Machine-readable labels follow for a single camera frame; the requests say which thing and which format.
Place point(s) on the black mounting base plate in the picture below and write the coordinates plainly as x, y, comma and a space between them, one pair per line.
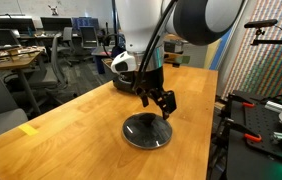
248, 160

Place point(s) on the yellow tape piece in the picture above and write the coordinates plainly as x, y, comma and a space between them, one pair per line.
28, 129

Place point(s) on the grey storage bin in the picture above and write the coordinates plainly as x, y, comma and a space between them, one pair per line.
107, 68

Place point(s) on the glass lid black knob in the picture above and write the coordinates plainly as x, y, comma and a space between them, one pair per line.
147, 131

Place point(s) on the black electric hot plate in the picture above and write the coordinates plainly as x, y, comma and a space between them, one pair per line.
124, 83

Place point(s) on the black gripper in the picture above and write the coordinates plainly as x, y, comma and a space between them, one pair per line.
154, 80

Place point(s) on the orange handled clamp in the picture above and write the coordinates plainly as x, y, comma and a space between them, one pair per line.
230, 124
243, 101

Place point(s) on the wooden desk with clutter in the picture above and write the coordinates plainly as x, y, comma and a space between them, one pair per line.
19, 58

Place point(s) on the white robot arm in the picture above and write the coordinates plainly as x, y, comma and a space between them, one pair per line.
144, 23

